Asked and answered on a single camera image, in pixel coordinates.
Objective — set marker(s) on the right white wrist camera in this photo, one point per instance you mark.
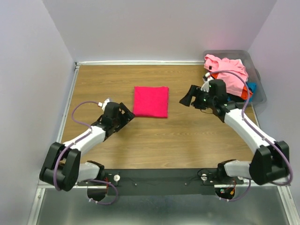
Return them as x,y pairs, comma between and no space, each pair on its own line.
206,78

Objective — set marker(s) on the teal t-shirt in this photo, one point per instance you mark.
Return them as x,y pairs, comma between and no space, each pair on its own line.
252,86

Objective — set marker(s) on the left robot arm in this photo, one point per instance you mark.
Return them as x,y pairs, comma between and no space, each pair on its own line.
62,166

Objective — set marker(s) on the clear plastic bin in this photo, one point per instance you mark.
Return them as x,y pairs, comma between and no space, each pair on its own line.
259,96

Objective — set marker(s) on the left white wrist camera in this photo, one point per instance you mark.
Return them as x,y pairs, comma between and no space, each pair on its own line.
103,105

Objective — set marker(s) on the aluminium front rail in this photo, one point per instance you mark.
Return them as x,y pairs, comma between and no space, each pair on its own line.
223,174

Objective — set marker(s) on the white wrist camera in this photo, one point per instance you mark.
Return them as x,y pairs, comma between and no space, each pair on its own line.
103,105
206,78

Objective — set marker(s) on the black t-shirt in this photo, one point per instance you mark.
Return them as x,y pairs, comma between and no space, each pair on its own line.
235,98

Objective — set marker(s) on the light pink t-shirt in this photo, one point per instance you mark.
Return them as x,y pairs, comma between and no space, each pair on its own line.
213,64

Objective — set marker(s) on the orange t-shirt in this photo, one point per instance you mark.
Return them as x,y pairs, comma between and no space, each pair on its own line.
233,84

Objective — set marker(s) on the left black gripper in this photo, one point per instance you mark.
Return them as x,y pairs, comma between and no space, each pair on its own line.
121,114

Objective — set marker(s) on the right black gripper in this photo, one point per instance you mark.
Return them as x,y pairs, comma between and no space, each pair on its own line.
195,95

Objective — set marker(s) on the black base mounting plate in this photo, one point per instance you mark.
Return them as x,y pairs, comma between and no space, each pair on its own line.
138,182

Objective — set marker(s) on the magenta t-shirt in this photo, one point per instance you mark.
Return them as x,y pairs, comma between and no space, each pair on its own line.
151,101

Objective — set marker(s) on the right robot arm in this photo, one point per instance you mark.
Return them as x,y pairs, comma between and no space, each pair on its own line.
270,159

